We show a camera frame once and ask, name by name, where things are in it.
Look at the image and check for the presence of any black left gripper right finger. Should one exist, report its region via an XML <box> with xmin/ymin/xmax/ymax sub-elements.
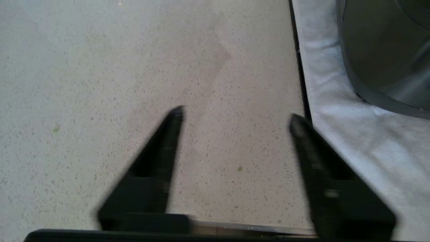
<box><xmin>289</xmin><ymin>114</ymin><xmax>397</xmax><ymax>241</ymax></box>

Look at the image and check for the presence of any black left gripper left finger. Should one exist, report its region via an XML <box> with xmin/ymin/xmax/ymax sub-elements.
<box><xmin>97</xmin><ymin>106</ymin><xmax>190</xmax><ymax>232</ymax></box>

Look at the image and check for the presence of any white cloth mat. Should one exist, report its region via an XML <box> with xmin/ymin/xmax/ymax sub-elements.
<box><xmin>291</xmin><ymin>0</ymin><xmax>430</xmax><ymax>242</ymax></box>

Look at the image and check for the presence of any black rice cooker body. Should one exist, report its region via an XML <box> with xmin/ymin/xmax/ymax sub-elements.
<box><xmin>336</xmin><ymin>0</ymin><xmax>430</xmax><ymax>120</ymax></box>

